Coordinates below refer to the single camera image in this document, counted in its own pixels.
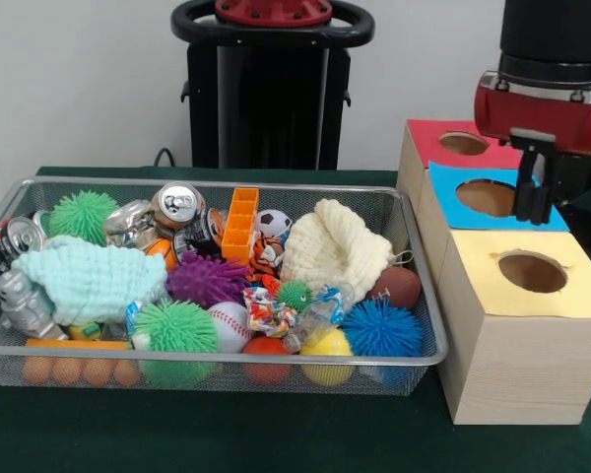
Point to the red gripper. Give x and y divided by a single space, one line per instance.
542 118

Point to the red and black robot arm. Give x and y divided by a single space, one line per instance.
551 29

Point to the wooden box with three holes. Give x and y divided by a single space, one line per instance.
522 369

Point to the brown toy football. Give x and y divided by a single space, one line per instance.
396 288

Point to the blue spiky ball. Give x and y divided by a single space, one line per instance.
381 329

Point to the cream knitted cloth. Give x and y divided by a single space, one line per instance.
335 246

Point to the small soccer ball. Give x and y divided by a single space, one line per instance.
273 224

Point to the multicolour patterned cloth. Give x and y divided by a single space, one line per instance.
266 310

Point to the orange plastic block tray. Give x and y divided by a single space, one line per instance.
240 222

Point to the purple spiky ball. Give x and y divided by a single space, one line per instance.
204 281

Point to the green spiky ball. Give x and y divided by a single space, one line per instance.
81 214
172 325

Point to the mint green cloth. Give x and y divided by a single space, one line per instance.
93 281

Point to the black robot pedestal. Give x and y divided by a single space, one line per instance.
271 98

